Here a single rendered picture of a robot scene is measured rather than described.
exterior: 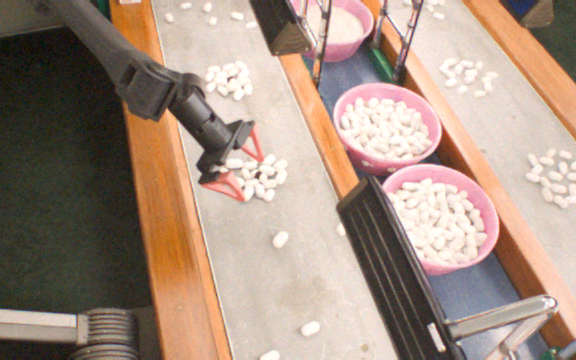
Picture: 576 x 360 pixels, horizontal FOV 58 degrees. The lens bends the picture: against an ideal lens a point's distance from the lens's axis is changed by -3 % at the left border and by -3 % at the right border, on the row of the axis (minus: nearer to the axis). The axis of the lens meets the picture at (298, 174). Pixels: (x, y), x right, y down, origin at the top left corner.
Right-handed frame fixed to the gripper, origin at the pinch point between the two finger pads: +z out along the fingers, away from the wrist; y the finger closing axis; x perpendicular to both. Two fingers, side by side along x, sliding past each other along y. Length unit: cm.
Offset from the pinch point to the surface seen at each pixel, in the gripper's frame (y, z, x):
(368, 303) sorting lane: 7.7, 30.7, 10.3
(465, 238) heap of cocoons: -14.6, 41.7, 23.0
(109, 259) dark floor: -16, 34, -102
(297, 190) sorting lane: -13.2, 17.2, -5.9
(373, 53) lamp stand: -72, 23, -4
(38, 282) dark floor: 1, 23, -116
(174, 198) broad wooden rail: 0.1, 0.8, -21.9
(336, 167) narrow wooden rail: -20.7, 19.5, 0.7
